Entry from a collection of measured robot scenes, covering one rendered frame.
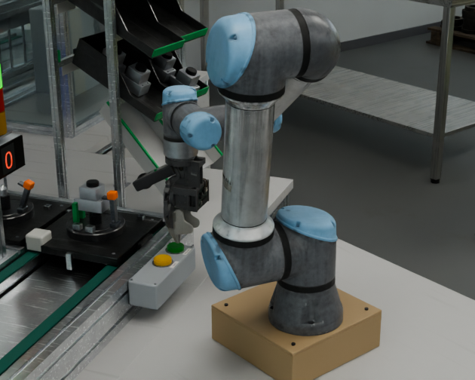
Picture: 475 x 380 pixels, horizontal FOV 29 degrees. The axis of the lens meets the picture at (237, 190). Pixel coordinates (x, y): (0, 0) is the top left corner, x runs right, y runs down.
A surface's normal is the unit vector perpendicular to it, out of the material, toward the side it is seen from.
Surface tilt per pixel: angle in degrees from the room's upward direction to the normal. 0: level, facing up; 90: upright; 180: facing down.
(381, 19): 90
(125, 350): 0
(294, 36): 63
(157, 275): 0
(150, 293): 90
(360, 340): 90
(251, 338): 90
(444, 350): 0
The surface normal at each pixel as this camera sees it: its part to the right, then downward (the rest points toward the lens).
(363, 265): 0.00, -0.93
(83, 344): 0.93, 0.13
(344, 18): 0.64, 0.29
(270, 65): 0.38, 0.48
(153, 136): 0.61, -0.52
